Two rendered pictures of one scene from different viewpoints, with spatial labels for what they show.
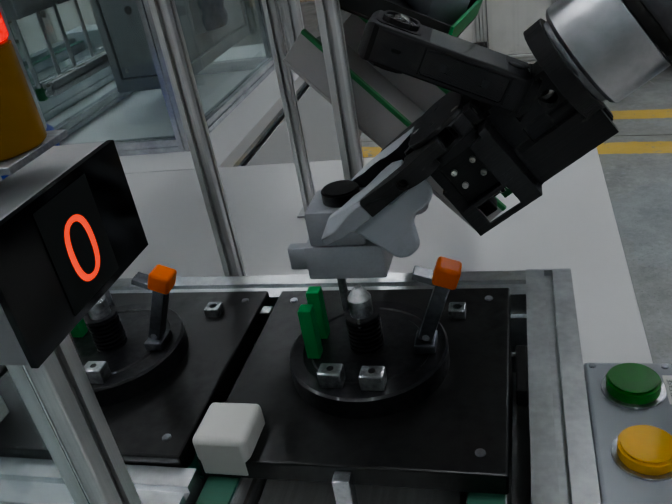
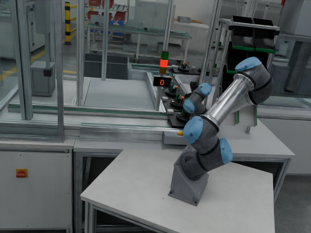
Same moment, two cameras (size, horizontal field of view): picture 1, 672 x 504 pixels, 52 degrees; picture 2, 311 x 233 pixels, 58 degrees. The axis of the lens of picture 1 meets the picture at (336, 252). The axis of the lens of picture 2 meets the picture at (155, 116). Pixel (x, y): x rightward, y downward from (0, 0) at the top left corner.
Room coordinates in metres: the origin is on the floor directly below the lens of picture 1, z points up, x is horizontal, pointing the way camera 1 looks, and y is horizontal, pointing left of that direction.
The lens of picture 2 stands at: (-0.58, -1.54, 1.80)
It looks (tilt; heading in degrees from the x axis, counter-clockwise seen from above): 25 degrees down; 62
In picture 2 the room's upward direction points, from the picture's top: 7 degrees clockwise
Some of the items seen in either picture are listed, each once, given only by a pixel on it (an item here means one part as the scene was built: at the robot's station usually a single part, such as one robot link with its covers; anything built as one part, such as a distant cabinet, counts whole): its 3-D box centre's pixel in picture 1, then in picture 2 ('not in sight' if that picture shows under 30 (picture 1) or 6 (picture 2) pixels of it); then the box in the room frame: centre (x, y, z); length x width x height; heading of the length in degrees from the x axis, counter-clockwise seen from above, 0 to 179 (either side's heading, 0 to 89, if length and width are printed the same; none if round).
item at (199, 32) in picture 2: not in sight; (171, 26); (4.08, 6.87, 0.69); 2.42 x 1.03 x 1.38; 155
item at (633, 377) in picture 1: (632, 387); not in sight; (0.41, -0.21, 0.96); 0.04 x 0.04 x 0.02
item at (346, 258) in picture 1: (334, 228); not in sight; (0.49, 0.00, 1.11); 0.08 x 0.04 x 0.07; 72
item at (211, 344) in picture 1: (103, 324); (179, 100); (0.56, 0.23, 1.01); 0.24 x 0.24 x 0.13; 72
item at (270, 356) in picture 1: (371, 371); (185, 119); (0.49, -0.01, 0.96); 0.24 x 0.24 x 0.02; 72
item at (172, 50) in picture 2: not in sight; (168, 48); (3.00, 4.92, 0.40); 0.61 x 0.41 x 0.22; 155
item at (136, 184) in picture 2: not in sight; (187, 185); (0.21, -0.54, 0.84); 0.90 x 0.70 x 0.03; 135
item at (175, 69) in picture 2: not in sight; (183, 66); (1.16, 1.18, 1.01); 0.24 x 0.24 x 0.13; 72
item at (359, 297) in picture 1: (359, 299); not in sight; (0.49, -0.01, 1.04); 0.02 x 0.02 x 0.03
